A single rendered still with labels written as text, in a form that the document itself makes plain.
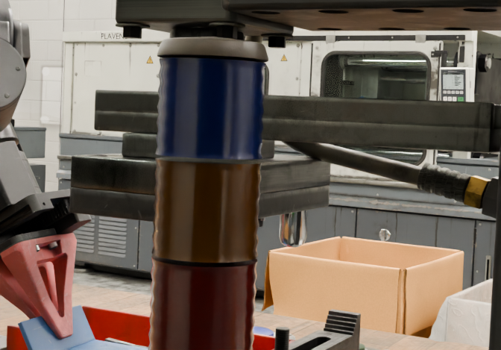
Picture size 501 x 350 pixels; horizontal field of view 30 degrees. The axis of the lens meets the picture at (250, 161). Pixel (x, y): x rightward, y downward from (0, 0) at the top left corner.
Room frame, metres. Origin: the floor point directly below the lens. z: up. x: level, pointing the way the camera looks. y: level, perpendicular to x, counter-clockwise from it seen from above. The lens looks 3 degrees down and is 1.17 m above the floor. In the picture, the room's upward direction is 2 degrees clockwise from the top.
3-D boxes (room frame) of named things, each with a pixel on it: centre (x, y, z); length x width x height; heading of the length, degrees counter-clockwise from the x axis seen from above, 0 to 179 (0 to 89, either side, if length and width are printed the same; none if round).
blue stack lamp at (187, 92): (0.33, 0.01, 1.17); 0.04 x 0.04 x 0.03
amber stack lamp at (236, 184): (0.33, 0.01, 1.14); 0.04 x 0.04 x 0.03
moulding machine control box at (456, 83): (5.07, -1.11, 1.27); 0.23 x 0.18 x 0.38; 149
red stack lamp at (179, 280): (0.33, 0.01, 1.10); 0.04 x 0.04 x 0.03
